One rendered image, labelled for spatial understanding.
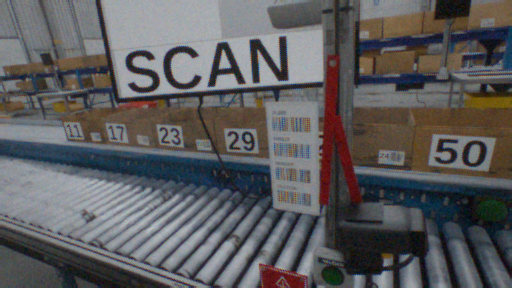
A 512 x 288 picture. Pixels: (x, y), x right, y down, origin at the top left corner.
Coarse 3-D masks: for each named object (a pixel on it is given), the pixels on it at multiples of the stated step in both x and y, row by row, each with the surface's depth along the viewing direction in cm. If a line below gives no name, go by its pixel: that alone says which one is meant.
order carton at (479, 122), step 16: (416, 112) 114; (432, 112) 112; (448, 112) 110; (464, 112) 108; (480, 112) 105; (496, 112) 103; (416, 128) 91; (432, 128) 89; (448, 128) 87; (464, 128) 85; (480, 128) 83; (496, 128) 81; (416, 144) 92; (496, 144) 83; (416, 160) 94; (496, 160) 84; (480, 176) 87; (496, 176) 85
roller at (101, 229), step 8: (168, 184) 135; (152, 192) 128; (160, 192) 129; (144, 200) 122; (152, 200) 125; (128, 208) 116; (136, 208) 117; (120, 216) 111; (128, 216) 113; (104, 224) 105; (112, 224) 107; (88, 232) 101; (96, 232) 101; (104, 232) 103; (80, 240) 99; (88, 240) 98
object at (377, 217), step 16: (352, 208) 42; (368, 208) 41; (384, 208) 40; (400, 208) 40; (416, 208) 40; (336, 224) 41; (352, 224) 39; (368, 224) 38; (384, 224) 37; (400, 224) 36; (416, 224) 36; (352, 240) 39; (368, 240) 38; (384, 240) 37; (400, 240) 36; (416, 240) 36; (352, 256) 42; (368, 256) 41; (384, 256) 41; (416, 256) 36; (352, 272) 42; (368, 272) 41
